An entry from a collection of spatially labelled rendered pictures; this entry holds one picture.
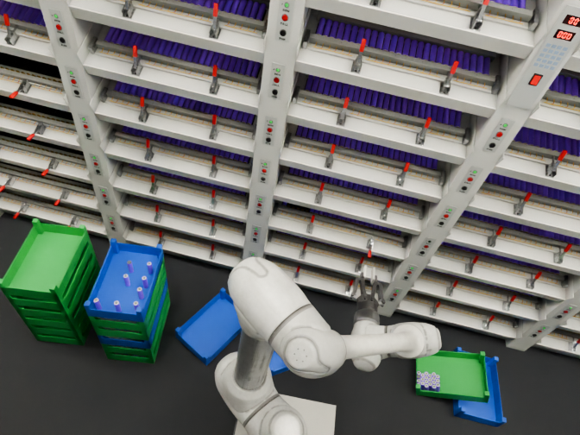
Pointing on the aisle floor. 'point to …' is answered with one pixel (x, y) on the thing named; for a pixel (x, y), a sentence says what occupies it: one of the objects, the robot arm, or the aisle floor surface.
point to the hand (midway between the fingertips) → (368, 274)
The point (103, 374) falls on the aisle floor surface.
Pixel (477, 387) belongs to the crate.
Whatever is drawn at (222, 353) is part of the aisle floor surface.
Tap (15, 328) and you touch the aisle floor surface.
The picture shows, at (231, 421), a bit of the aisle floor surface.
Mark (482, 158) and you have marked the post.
